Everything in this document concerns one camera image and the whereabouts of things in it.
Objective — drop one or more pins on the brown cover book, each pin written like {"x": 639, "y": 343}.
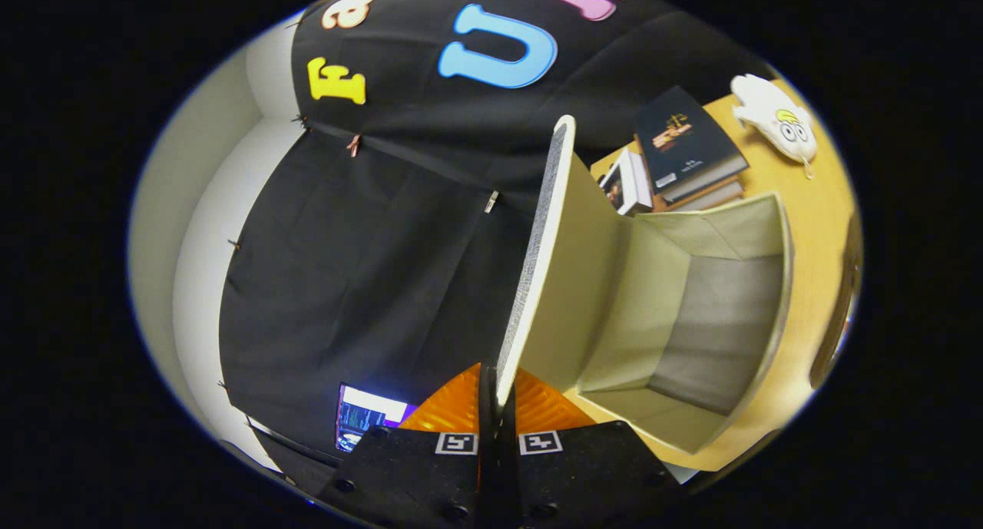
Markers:
{"x": 710, "y": 193}

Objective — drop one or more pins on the dark cover book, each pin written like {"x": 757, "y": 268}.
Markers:
{"x": 683, "y": 141}

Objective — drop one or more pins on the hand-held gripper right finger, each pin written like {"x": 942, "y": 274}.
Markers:
{"x": 584, "y": 467}

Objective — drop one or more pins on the white cartoon-face plush toy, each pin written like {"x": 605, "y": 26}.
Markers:
{"x": 772, "y": 118}

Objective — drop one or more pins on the computer monitor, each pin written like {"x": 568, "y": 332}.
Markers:
{"x": 361, "y": 418}

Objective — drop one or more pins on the pink clothespin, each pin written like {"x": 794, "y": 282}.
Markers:
{"x": 353, "y": 145}

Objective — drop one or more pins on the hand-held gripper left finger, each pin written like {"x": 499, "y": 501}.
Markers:
{"x": 415, "y": 475}

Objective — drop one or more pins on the grey fabric storage box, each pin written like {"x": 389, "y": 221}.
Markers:
{"x": 653, "y": 314}

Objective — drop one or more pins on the white cover book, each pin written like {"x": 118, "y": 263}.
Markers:
{"x": 628, "y": 183}

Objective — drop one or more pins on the silver clip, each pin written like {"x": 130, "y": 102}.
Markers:
{"x": 491, "y": 201}

